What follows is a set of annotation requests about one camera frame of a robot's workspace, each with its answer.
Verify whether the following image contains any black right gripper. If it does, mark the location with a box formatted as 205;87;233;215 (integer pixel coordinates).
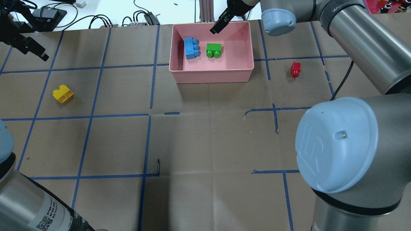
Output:
210;0;257;35

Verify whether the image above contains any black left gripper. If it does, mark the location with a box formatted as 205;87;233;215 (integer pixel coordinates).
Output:
0;6;49;61

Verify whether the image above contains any green toy block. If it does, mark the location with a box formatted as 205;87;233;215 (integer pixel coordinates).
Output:
206;43;222;58

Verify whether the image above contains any blue toy block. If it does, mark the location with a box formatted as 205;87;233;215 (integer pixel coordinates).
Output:
183;38;200;60

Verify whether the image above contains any yellow toy block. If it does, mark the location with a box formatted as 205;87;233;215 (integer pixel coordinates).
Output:
52;85;74;104

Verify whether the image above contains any red toy block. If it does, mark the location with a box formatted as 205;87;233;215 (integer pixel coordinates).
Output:
290;62;301;78

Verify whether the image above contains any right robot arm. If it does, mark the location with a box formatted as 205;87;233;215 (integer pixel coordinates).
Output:
210;0;410;231

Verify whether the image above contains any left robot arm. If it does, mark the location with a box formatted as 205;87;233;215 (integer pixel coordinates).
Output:
0;0;93;231

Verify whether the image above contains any pink plastic box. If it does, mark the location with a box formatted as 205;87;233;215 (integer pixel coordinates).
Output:
169;21;254;84

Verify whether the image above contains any black usb hub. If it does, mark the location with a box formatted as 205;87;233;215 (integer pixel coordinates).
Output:
144;12;160;25

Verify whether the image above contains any aluminium frame post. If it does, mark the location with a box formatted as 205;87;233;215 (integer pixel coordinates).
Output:
199;0;214;22

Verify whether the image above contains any black camera tripod stand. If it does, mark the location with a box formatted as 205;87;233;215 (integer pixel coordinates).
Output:
1;0;67;33

